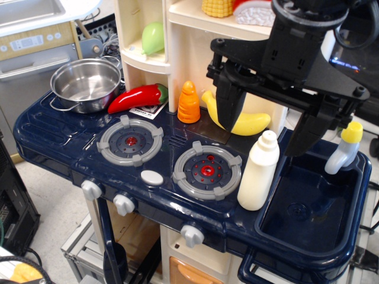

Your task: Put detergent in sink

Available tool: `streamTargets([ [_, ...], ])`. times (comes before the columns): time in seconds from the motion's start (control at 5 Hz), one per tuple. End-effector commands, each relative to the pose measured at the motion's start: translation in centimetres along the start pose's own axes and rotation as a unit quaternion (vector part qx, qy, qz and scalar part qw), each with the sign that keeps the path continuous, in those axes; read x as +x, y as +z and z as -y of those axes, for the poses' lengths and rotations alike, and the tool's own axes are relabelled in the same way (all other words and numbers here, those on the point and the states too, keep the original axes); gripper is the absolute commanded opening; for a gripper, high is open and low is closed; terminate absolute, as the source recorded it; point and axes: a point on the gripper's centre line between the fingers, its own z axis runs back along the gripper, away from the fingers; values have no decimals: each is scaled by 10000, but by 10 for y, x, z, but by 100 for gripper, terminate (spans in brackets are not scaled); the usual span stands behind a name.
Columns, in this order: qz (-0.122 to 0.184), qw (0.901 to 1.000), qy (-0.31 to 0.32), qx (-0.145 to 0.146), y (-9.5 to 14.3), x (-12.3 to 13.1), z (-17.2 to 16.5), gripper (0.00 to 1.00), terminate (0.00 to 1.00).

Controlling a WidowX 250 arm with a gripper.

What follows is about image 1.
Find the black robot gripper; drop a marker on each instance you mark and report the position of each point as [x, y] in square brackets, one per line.
[288, 69]

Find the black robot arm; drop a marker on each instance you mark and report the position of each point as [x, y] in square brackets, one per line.
[324, 15]

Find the white detergent bottle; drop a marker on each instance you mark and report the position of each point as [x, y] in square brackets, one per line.
[259, 172]

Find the dark blue toy sink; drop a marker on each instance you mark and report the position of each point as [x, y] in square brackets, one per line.
[311, 219]

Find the yellow toy banana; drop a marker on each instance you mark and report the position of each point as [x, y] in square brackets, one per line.
[246, 124]

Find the orange toy carrot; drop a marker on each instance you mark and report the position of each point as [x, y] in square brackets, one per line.
[189, 104]

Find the grey yellow toy faucet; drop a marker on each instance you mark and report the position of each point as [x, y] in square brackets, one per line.
[347, 149]

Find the dark blue toy kitchen counter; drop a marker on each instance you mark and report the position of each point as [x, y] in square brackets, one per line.
[66, 144]

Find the grey right stove burner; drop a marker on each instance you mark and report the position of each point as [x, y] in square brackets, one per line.
[207, 172]

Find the grey stove burner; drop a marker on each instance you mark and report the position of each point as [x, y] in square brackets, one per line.
[207, 172]
[130, 142]

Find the red white toy sushi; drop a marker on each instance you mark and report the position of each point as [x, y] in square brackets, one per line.
[253, 12]

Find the yellow toy corn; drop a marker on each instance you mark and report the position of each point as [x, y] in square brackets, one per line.
[217, 8]

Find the red toy chili pepper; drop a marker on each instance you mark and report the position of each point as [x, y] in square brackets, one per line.
[142, 96]

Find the white black sticker label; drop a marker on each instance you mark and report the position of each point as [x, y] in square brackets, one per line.
[149, 112]

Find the cream toy kitchen shelf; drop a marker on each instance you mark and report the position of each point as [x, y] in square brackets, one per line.
[187, 34]

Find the green toy pear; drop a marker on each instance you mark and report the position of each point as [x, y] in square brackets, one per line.
[153, 39]

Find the grey oval button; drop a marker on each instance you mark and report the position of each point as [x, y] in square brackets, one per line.
[151, 178]

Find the grey left stove burner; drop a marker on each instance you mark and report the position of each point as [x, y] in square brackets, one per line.
[130, 142]

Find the grey right stove knob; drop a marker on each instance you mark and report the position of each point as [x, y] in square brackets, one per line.
[192, 235]

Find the grey stove knob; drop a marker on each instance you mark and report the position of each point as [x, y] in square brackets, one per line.
[123, 204]
[192, 235]
[91, 190]

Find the grey middle stove knob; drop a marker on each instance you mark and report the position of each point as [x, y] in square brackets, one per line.
[123, 204]

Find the orange toy oven door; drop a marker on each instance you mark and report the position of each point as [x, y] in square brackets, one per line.
[182, 273]

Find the stainless steel pot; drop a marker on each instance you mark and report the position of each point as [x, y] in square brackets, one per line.
[85, 86]

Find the grey left stove knob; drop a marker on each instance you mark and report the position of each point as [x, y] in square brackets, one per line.
[91, 190]

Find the grey toy dishwasher unit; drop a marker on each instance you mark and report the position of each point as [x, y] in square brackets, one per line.
[37, 37]

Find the aluminium frame cart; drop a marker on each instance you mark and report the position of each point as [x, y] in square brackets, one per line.
[83, 254]

